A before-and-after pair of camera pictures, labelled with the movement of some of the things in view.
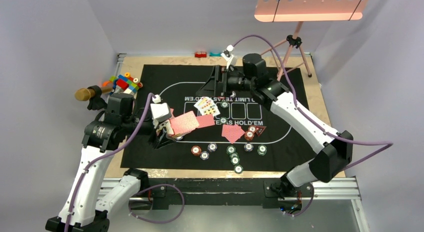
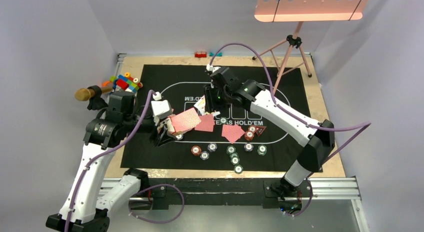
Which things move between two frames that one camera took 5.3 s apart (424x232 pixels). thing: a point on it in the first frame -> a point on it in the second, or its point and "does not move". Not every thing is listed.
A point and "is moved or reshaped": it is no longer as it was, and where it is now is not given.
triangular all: x=260 y=129 does not move
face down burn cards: x=205 y=120 is moved or reshaped
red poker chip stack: x=196 y=150 does not move
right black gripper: x=212 y=88 -> x=211 y=105
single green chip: x=223 y=120 does not move
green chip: x=238 y=169 does not move
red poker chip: x=252 y=128 does not move
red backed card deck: x=184 y=123 is moved or reshaped
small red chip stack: x=249 y=135 does not move
